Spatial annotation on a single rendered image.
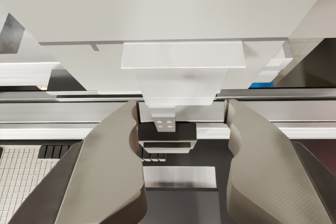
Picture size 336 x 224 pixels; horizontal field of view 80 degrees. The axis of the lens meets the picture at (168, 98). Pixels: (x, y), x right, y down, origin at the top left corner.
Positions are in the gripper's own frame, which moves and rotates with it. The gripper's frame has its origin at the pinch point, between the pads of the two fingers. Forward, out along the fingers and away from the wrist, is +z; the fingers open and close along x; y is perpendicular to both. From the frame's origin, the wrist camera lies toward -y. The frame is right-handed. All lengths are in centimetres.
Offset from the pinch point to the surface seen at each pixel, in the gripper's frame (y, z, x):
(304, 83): 20, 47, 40
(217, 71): 0.3, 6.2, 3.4
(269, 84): 86, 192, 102
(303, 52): 47, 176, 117
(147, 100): 5.6, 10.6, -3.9
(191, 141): 20.0, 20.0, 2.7
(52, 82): 2.9, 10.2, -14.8
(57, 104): 17.4, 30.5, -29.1
